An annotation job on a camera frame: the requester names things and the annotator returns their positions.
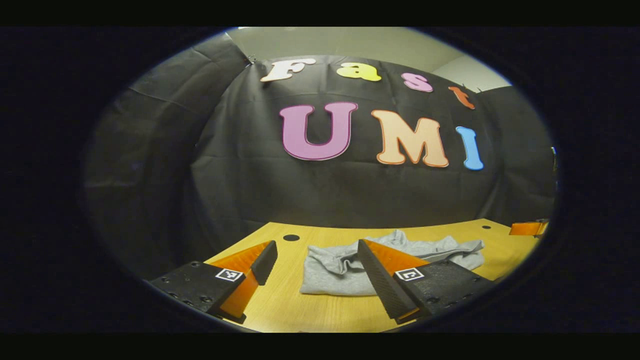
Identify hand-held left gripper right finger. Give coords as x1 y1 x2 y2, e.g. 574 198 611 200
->
357 238 496 325

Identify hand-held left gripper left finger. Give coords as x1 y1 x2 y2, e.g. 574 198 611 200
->
148 240 279 325

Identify black backdrop cloth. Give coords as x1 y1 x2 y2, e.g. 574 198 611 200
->
82 32 558 281

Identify grey sweatshirt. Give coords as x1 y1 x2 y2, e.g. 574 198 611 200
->
300 229 486 297

